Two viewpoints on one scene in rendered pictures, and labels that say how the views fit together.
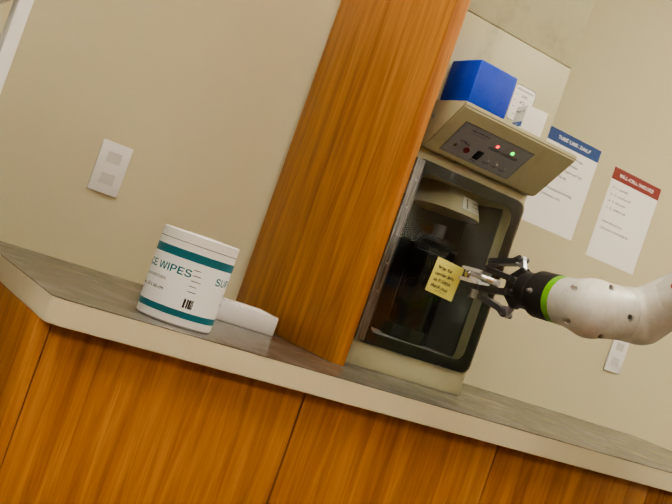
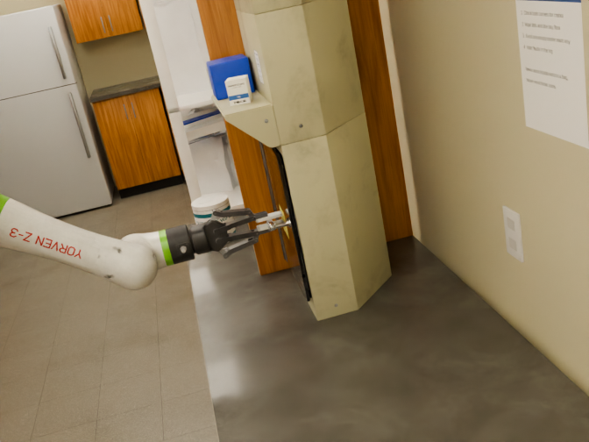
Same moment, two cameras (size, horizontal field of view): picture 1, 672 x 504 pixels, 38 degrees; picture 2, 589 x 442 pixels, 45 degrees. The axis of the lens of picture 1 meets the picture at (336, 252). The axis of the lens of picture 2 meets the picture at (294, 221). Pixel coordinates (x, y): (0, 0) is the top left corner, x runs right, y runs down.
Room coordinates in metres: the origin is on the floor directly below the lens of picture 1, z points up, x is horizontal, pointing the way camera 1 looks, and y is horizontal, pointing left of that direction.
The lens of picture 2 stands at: (2.79, -1.87, 1.82)
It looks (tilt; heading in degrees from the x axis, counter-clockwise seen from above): 20 degrees down; 113
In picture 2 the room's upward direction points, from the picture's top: 12 degrees counter-clockwise
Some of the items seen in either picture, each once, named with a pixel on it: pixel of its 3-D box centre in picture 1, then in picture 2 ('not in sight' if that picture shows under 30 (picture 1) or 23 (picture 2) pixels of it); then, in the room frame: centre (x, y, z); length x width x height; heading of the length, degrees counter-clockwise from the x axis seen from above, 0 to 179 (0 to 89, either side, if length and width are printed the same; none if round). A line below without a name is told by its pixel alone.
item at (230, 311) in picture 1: (232, 311); not in sight; (2.03, 0.16, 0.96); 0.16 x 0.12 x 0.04; 112
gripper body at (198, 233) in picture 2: (523, 289); (209, 236); (1.93, -0.37, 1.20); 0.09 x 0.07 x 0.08; 31
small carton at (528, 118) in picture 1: (528, 123); (238, 89); (2.06, -0.29, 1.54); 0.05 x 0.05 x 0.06; 16
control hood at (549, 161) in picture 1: (499, 150); (243, 118); (2.03, -0.25, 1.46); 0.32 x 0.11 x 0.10; 120
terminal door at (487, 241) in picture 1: (443, 269); (283, 213); (2.08, -0.23, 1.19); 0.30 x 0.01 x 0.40; 120
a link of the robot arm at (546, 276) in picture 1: (550, 297); (181, 244); (1.87, -0.41, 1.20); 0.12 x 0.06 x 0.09; 121
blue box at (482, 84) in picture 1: (478, 89); (230, 76); (1.98, -0.17, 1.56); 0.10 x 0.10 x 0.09; 30
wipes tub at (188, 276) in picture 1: (188, 278); (214, 219); (1.62, 0.22, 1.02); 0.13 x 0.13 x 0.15
